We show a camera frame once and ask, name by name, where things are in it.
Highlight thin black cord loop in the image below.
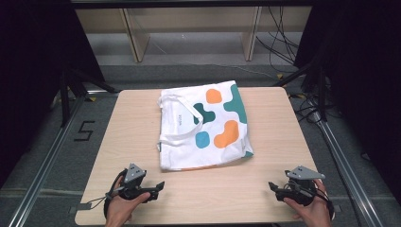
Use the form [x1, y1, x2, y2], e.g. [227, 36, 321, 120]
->
[86, 194, 110, 210]

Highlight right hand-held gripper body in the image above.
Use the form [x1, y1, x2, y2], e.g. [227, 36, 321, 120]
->
[283, 166, 326, 206]

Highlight black floor cables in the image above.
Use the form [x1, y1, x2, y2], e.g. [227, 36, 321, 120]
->
[288, 90, 343, 125]

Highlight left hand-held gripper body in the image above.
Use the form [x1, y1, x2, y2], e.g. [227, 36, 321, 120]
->
[117, 163, 149, 201]

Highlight black wrist strap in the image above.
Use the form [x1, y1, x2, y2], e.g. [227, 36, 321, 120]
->
[315, 188, 336, 221]

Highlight white tote bag coloured blobs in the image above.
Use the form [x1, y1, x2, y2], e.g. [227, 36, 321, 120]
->
[156, 79, 254, 172]

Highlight thin white floor cable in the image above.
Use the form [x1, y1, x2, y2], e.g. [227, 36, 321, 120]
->
[185, 61, 279, 80]

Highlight light wooden desk frame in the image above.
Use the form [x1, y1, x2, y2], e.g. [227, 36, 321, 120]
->
[75, 6, 313, 63]

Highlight bundle of black cables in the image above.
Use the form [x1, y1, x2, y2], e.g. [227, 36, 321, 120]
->
[255, 6, 301, 74]

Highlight black curtain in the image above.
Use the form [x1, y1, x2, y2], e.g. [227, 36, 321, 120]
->
[0, 0, 106, 188]
[293, 0, 401, 204]

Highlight person's right hand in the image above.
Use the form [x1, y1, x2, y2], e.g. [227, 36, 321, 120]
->
[283, 179, 333, 227]

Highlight aluminium floor rail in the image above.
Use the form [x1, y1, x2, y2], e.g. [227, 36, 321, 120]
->
[311, 110, 385, 227]
[7, 94, 87, 227]

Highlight black metal stand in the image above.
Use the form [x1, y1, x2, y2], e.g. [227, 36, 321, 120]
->
[59, 66, 119, 128]
[272, 58, 329, 123]

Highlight person's left hand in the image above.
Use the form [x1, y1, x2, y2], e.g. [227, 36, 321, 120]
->
[105, 176, 151, 227]

